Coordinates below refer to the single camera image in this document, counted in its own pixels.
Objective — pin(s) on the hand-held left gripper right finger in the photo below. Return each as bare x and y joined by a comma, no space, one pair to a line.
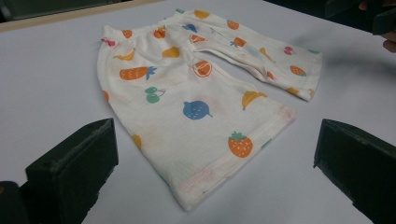
361,165

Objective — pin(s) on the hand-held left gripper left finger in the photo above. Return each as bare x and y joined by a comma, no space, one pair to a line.
71,168

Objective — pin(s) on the white fruit-print pants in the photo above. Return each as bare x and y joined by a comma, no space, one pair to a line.
186,77

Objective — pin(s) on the white table mat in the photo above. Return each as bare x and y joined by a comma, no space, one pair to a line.
46,77

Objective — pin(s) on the wooden table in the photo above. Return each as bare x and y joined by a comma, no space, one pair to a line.
62,17

